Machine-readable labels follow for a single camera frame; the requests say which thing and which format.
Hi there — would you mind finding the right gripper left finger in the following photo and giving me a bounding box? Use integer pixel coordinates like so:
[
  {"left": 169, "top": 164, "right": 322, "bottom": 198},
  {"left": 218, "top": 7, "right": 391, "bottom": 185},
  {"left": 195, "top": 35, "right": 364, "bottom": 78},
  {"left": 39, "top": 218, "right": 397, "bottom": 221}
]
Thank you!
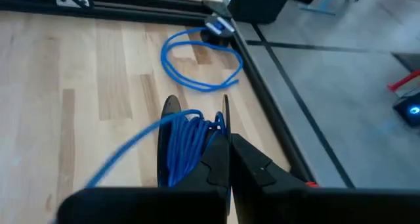
[{"left": 57, "top": 133, "right": 230, "bottom": 224}]

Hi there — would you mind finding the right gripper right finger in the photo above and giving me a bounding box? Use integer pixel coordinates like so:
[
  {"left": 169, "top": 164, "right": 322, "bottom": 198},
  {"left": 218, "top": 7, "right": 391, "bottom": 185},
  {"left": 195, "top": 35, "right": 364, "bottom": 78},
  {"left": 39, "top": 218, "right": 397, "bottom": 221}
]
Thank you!
[{"left": 231, "top": 133, "right": 420, "bottom": 224}]

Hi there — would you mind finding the long blue cord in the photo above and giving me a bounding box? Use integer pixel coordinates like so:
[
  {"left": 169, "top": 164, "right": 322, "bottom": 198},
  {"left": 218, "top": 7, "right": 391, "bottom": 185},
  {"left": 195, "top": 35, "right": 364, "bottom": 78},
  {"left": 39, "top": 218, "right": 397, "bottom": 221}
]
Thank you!
[{"left": 49, "top": 108, "right": 228, "bottom": 224}]

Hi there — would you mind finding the black cord spool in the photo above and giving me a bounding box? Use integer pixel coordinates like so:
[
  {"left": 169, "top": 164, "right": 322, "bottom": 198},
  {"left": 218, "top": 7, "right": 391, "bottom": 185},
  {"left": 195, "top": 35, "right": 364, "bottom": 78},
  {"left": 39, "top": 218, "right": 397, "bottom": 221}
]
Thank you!
[{"left": 156, "top": 94, "right": 232, "bottom": 189}]

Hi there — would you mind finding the black device with blue light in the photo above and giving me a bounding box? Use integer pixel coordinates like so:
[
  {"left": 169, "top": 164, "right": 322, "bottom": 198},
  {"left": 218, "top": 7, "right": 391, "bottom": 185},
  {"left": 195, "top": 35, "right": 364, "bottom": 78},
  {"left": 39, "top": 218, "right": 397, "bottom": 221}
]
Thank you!
[{"left": 392, "top": 91, "right": 420, "bottom": 128}]

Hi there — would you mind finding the red bar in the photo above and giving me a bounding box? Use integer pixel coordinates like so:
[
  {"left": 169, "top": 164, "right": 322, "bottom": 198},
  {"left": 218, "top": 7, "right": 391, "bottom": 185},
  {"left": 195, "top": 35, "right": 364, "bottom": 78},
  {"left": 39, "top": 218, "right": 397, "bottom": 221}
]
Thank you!
[{"left": 387, "top": 70, "right": 420, "bottom": 93}]

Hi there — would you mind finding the black blue white adapter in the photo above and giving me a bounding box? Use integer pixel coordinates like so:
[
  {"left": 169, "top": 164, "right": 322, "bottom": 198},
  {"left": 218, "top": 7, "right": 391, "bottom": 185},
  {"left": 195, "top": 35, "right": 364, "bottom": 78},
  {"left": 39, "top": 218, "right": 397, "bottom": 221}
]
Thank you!
[{"left": 199, "top": 14, "right": 237, "bottom": 47}]

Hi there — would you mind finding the black crate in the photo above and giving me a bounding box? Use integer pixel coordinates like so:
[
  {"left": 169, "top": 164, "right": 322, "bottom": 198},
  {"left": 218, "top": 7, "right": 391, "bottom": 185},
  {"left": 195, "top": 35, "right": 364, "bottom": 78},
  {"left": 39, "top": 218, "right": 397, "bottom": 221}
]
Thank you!
[{"left": 226, "top": 0, "right": 293, "bottom": 24}]

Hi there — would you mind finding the short blue cord coil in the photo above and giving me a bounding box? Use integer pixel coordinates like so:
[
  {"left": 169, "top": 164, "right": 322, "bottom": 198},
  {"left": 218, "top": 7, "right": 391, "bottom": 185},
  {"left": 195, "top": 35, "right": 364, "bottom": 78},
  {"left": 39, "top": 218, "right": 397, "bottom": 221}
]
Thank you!
[{"left": 159, "top": 26, "right": 244, "bottom": 93}]

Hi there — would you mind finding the black aluminium frame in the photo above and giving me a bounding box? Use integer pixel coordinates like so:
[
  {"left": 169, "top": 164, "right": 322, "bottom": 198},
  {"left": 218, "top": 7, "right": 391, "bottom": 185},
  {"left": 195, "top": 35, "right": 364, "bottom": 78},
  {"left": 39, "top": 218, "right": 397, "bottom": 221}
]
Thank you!
[{"left": 0, "top": 0, "right": 318, "bottom": 185}]

